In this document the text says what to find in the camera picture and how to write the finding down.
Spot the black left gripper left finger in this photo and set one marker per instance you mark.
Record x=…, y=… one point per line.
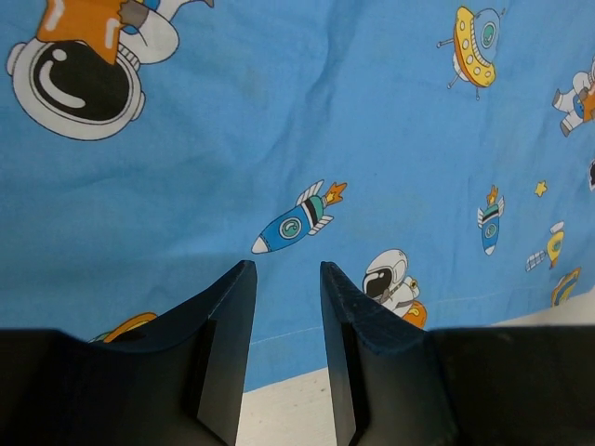
x=176, y=380

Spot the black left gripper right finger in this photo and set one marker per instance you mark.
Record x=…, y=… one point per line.
x=392, y=383

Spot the blue space print cloth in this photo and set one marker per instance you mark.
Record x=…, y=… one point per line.
x=440, y=152

